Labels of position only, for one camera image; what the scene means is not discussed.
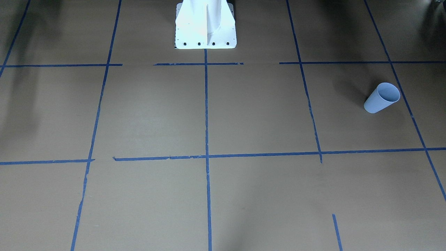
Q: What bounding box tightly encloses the blue plastic cup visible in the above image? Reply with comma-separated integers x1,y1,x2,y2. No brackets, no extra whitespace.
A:
363,82,400,113

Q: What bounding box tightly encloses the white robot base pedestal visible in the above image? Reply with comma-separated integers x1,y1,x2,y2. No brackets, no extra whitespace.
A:
174,0,237,50

